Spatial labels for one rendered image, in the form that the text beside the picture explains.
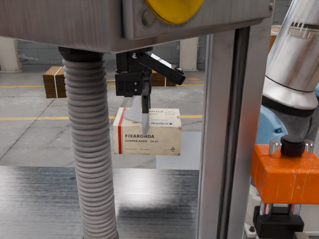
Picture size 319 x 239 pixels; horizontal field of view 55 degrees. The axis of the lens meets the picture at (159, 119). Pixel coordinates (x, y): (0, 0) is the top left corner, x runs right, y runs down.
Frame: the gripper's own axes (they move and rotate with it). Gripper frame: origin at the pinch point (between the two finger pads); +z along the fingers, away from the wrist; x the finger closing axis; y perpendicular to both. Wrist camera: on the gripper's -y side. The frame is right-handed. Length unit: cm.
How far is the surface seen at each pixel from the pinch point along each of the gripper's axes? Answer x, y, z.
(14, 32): 55, 4, -29
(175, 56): -488, -30, 75
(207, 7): 55, -6, -30
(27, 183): 1.1, 32.9, 17.0
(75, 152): 50, 4, -19
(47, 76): -320, 145, 70
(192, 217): 14.8, -10.5, 17.1
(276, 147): 51, -12, -20
